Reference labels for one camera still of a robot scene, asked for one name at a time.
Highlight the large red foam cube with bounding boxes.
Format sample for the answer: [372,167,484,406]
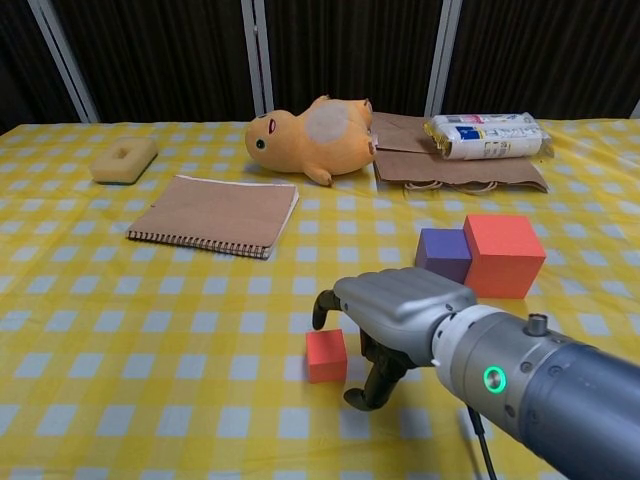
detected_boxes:
[463,214,547,300]

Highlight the brown paper bag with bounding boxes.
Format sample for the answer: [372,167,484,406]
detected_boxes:
[368,111,550,196]

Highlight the yellow sponge with hole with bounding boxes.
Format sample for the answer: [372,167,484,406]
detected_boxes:
[88,138,159,186]

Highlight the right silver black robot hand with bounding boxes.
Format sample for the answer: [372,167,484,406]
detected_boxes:
[312,267,477,414]

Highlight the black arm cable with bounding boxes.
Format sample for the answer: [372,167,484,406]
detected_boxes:
[467,407,499,480]

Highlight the white rolls in plastic pack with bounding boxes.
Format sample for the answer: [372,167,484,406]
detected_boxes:
[423,112,555,162]

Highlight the brown spiral notebook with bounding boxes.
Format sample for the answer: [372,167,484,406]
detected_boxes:
[125,174,300,261]

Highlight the small red foam cube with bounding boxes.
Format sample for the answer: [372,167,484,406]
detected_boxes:
[305,328,349,384]

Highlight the yellow plush toy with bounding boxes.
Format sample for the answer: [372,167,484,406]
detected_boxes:
[243,94,377,188]

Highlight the purple foam cube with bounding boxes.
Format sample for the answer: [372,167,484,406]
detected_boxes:
[414,228,474,286]

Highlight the yellow white checkered tablecloth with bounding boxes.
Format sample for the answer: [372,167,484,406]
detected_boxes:
[0,118,640,480]

